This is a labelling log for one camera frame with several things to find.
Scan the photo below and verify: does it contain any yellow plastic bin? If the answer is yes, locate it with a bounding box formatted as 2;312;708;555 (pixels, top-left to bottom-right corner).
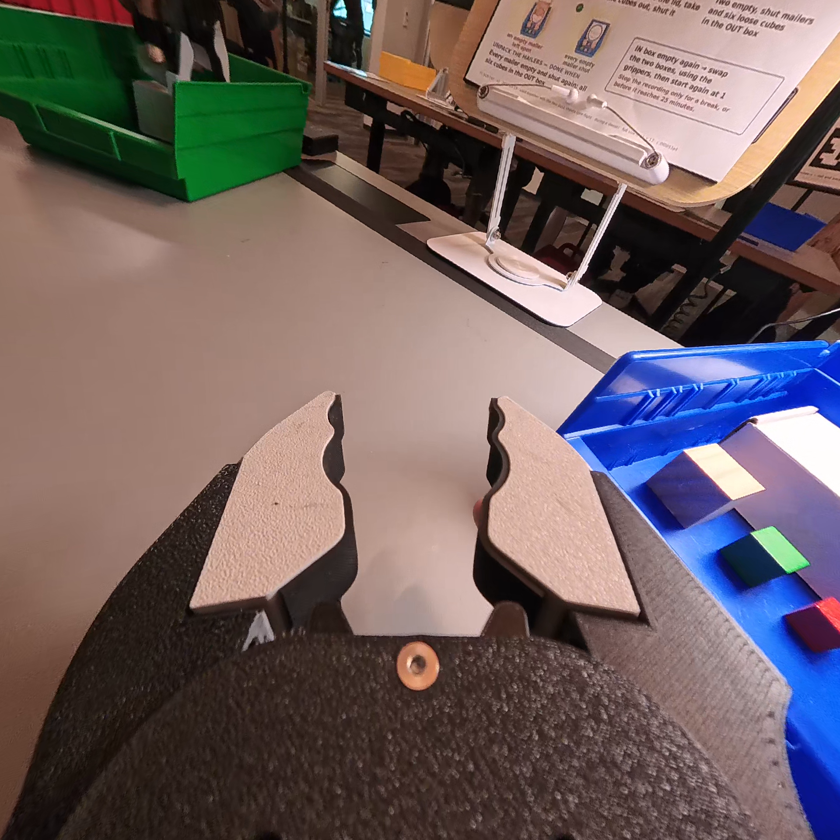
379;51;438;91

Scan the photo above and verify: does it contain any white cardboard mailer box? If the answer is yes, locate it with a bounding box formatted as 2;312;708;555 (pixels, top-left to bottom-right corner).
131;20;232;144
718;406;840;598

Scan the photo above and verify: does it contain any red wooden cube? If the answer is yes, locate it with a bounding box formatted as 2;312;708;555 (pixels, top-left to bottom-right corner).
785;596;840;654

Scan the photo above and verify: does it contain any grey desk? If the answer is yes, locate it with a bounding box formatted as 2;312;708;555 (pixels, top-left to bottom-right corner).
0;118;683;821

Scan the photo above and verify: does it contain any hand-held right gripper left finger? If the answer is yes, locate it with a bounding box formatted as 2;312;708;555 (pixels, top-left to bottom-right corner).
189;392;358;634

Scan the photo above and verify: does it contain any red plastic bin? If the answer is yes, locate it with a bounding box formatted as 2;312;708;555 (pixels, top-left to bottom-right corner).
0;0;134;26

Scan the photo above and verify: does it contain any natural wooden cube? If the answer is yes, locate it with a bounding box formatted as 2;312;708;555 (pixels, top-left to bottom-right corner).
646;443;767;530

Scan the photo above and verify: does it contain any printed instruction sheet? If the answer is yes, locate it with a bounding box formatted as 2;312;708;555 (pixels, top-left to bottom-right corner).
465;0;840;183

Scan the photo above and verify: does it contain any green wooden cube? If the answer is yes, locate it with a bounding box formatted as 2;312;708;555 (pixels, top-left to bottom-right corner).
721;525;811;588

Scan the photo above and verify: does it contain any document stand with white base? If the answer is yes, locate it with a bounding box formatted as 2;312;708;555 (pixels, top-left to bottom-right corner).
427;0;840;327

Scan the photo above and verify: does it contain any blue plastic bin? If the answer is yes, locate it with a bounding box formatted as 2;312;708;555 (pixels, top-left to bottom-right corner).
556;340;840;840
743;202;829;252

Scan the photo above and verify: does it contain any black white marker sign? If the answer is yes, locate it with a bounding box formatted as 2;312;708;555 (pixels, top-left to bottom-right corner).
793;120;840;193

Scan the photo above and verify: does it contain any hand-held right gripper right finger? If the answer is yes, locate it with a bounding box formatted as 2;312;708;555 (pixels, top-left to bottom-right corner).
472;395;643;637

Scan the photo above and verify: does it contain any red bag with print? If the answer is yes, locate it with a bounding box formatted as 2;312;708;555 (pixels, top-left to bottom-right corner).
533;241;586;271

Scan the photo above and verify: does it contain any green plastic bin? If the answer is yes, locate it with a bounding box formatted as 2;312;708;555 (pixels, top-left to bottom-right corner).
0;5;312;202

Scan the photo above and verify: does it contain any wooden background table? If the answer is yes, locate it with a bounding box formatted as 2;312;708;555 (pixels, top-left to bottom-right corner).
323;61;840;295

